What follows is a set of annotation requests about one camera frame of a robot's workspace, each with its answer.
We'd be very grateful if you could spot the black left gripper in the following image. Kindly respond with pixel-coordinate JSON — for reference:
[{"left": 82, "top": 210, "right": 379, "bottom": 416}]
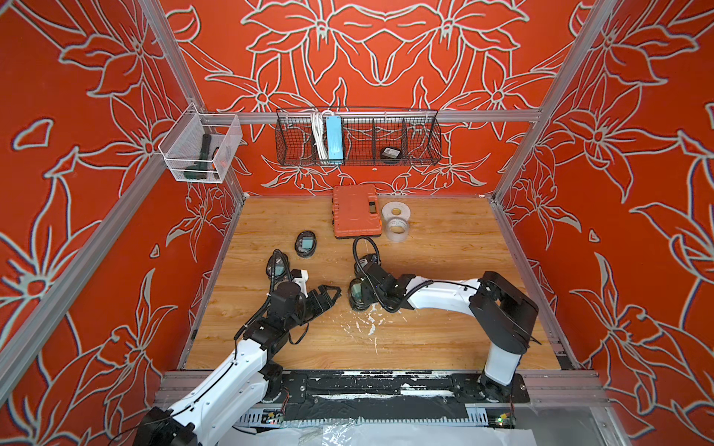
[{"left": 284, "top": 286, "right": 340, "bottom": 334}]

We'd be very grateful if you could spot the black round zip pouch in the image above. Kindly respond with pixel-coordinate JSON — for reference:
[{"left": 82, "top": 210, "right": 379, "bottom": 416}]
[{"left": 265, "top": 250, "right": 289, "bottom": 282}]

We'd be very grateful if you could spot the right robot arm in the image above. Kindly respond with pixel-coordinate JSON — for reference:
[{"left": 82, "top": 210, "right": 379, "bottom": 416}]
[{"left": 351, "top": 258, "right": 539, "bottom": 400}]

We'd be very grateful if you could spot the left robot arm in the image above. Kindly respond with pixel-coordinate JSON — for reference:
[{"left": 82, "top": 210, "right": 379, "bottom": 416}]
[{"left": 133, "top": 279, "right": 341, "bottom": 445}]

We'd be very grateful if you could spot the clear packing tape roll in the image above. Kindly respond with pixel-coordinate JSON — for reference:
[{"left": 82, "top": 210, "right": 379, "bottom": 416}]
[{"left": 385, "top": 217, "right": 410, "bottom": 243}]

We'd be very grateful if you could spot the white tape roll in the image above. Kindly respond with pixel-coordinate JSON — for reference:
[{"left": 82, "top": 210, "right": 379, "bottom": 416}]
[{"left": 381, "top": 202, "right": 411, "bottom": 221}]

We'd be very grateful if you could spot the orange plastic tool case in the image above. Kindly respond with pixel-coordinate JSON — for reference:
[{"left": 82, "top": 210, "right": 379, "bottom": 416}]
[{"left": 332, "top": 184, "right": 383, "bottom": 239}]

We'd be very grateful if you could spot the green screwdriver in box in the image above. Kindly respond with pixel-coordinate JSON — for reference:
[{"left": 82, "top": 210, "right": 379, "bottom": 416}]
[{"left": 184, "top": 133, "right": 211, "bottom": 180}]

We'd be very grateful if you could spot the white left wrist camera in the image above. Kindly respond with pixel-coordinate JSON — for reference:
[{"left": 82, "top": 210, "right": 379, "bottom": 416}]
[{"left": 291, "top": 269, "right": 309, "bottom": 297}]

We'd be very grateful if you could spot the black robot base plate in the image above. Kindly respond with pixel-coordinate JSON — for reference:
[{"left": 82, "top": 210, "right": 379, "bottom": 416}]
[{"left": 231, "top": 369, "right": 531, "bottom": 422}]

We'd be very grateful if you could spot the black wire wall basket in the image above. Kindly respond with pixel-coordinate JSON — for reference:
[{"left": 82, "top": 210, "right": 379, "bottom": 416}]
[{"left": 275, "top": 107, "right": 444, "bottom": 167}]

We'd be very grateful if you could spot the white power strip cord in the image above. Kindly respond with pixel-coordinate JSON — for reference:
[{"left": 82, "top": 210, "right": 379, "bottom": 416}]
[{"left": 309, "top": 110, "right": 329, "bottom": 163}]

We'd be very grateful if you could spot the clear acrylic wall box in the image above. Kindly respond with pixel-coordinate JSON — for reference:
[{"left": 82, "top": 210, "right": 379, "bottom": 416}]
[{"left": 159, "top": 103, "right": 243, "bottom": 184}]

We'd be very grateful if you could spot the aluminium horizontal back rail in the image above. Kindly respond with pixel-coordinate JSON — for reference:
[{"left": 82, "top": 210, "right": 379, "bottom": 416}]
[{"left": 199, "top": 110, "right": 540, "bottom": 126}]

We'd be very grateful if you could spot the aluminium frame post right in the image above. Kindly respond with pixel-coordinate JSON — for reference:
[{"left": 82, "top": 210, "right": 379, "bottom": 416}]
[{"left": 491, "top": 0, "right": 617, "bottom": 204}]

